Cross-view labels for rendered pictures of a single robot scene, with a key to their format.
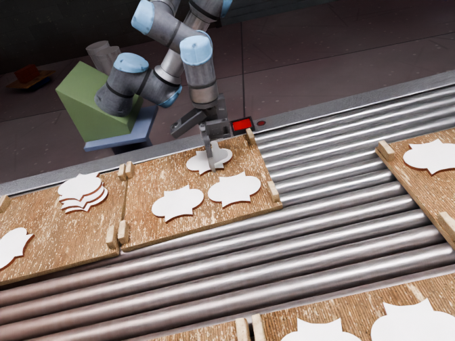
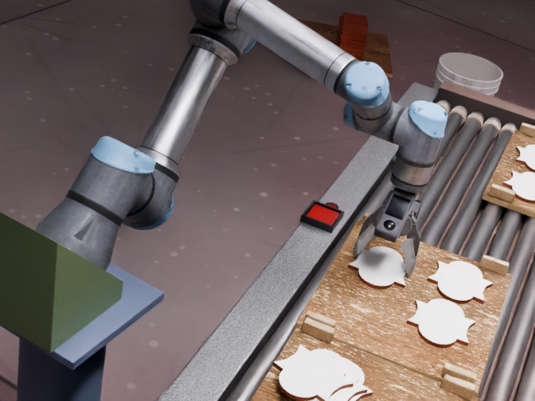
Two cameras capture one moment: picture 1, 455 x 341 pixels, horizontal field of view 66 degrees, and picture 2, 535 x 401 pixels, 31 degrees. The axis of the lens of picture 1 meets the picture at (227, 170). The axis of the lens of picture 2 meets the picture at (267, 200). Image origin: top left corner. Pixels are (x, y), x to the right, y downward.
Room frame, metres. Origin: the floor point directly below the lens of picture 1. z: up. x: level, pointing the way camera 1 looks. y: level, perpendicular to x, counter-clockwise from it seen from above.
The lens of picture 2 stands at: (0.70, 1.67, 2.08)
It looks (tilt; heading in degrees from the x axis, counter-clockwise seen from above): 33 degrees down; 285
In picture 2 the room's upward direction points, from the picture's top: 12 degrees clockwise
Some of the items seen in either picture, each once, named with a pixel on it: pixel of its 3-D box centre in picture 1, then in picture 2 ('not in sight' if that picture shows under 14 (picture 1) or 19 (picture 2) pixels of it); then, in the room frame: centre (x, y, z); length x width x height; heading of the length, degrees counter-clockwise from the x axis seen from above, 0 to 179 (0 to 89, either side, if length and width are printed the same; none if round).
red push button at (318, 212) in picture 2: (242, 126); (322, 216); (1.03, -0.09, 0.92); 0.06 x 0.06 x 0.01; 87
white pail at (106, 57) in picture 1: (113, 65); not in sight; (4.47, 1.02, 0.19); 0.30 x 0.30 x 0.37
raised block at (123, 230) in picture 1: (123, 232); (458, 375); (0.65, 0.29, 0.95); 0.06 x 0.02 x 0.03; 0
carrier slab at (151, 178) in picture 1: (196, 185); (410, 299); (0.78, 0.10, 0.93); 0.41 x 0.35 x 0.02; 90
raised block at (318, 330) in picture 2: (122, 172); (318, 330); (0.91, 0.31, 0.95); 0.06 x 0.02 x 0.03; 178
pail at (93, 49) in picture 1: (103, 58); not in sight; (4.86, 1.20, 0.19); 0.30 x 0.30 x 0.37
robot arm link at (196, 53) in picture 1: (198, 61); (421, 132); (0.87, 0.00, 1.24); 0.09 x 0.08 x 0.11; 173
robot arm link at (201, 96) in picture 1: (203, 91); (411, 168); (0.86, 0.00, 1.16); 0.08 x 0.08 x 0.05
